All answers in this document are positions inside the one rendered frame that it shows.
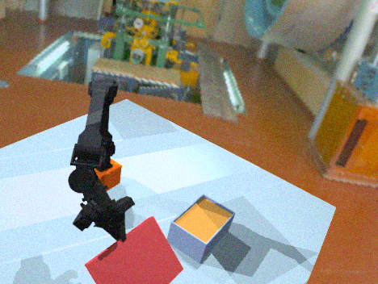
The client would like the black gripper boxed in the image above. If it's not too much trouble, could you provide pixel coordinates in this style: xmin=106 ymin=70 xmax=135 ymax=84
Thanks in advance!
xmin=82 ymin=183 xmax=135 ymax=241

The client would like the light blue box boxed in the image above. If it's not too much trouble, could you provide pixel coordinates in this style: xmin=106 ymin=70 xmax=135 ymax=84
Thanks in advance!
xmin=167 ymin=194 xmax=236 ymax=263

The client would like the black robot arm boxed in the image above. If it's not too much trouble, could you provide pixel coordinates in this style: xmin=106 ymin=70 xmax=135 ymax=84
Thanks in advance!
xmin=68 ymin=78 xmax=118 ymax=231

